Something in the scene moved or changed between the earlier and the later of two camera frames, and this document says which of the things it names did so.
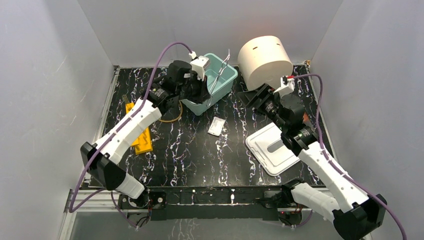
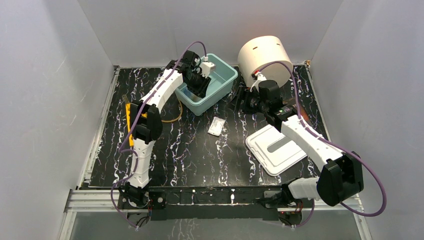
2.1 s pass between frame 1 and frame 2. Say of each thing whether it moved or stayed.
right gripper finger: moved
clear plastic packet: stayed
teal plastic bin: stayed
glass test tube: stayed
